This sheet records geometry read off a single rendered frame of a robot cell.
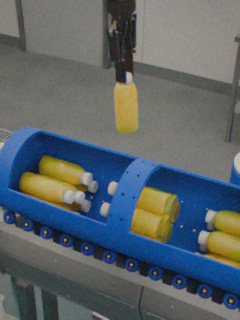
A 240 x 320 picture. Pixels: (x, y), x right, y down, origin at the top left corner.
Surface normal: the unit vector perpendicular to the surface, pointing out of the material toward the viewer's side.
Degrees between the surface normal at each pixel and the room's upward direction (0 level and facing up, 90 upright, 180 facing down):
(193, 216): 61
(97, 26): 90
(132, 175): 15
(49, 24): 90
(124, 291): 70
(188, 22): 90
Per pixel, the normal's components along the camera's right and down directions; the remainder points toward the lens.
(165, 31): -0.48, 0.46
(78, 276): -0.41, 0.16
